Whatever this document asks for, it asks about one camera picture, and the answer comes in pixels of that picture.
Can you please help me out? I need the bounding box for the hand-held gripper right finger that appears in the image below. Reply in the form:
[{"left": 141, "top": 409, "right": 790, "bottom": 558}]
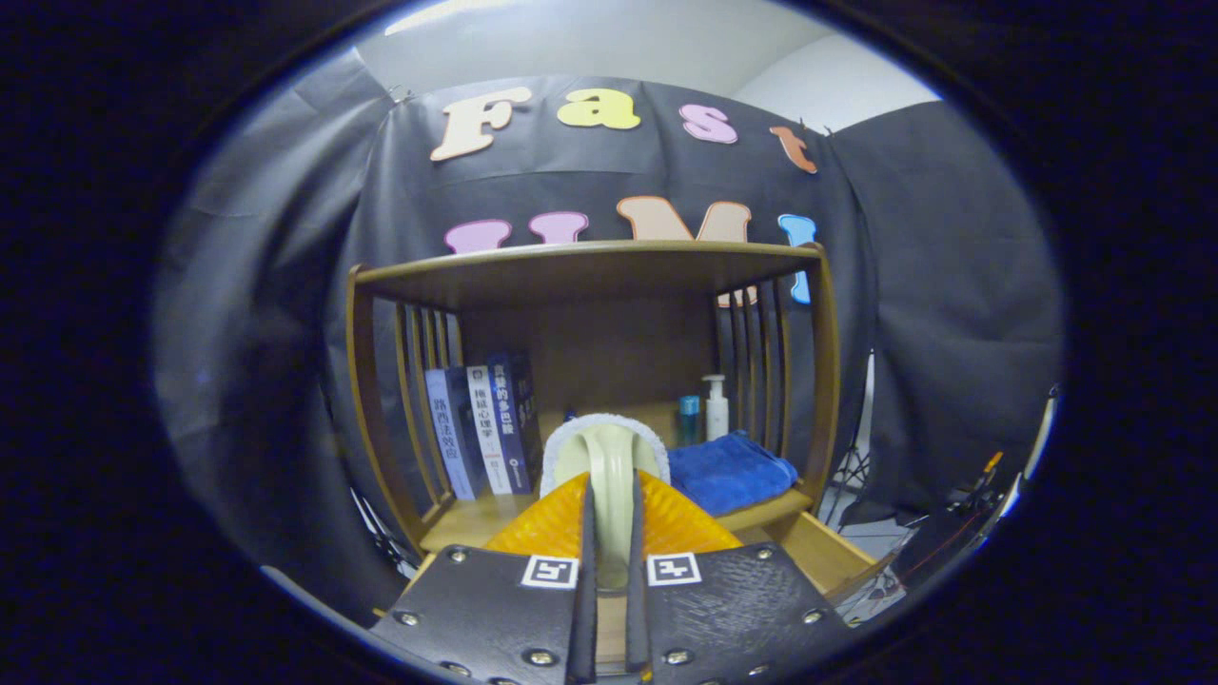
[{"left": 623, "top": 469, "right": 853, "bottom": 685}]

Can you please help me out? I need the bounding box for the folded blue towel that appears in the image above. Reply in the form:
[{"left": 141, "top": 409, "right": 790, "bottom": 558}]
[{"left": 666, "top": 430, "right": 798, "bottom": 518}]

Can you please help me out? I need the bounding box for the light blue book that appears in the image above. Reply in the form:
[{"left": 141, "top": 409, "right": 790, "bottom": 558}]
[{"left": 424, "top": 366, "right": 486, "bottom": 501}]

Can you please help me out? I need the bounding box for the white spine book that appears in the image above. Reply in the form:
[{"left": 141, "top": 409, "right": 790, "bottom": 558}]
[{"left": 466, "top": 363, "right": 515, "bottom": 496}]

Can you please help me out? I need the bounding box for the wooden drawer with black knob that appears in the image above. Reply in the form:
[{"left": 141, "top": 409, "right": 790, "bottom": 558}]
[{"left": 404, "top": 511, "right": 895, "bottom": 667}]

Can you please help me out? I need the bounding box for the black equipment with orange part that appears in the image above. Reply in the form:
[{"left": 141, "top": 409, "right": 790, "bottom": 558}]
[{"left": 894, "top": 452, "right": 1024, "bottom": 581}]

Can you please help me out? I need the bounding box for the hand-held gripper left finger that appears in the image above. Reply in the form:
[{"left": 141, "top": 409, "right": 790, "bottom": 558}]
[{"left": 369, "top": 471, "right": 599, "bottom": 685}]

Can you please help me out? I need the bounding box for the wooden countertop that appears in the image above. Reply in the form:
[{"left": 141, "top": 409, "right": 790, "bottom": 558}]
[{"left": 419, "top": 485, "right": 815, "bottom": 553}]

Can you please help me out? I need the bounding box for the black tripod stand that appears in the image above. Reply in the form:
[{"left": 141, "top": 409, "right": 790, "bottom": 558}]
[{"left": 835, "top": 352, "right": 872, "bottom": 519}]

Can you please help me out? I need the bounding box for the white equipment frame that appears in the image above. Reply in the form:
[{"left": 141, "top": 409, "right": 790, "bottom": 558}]
[{"left": 999, "top": 385, "right": 1059, "bottom": 519}]

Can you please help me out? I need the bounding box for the pale green cleaning brush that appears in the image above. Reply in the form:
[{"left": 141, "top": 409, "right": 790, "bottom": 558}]
[{"left": 540, "top": 412, "right": 672, "bottom": 591}]

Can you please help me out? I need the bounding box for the wooden cabinet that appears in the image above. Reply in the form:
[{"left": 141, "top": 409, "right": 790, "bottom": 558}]
[{"left": 344, "top": 240, "right": 840, "bottom": 610}]

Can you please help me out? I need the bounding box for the white pump bottle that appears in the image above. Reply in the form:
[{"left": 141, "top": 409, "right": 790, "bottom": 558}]
[{"left": 702, "top": 374, "right": 731, "bottom": 441}]

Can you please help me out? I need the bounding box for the black backdrop cloth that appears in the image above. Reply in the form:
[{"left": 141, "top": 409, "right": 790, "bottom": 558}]
[{"left": 152, "top": 48, "right": 1065, "bottom": 619}]

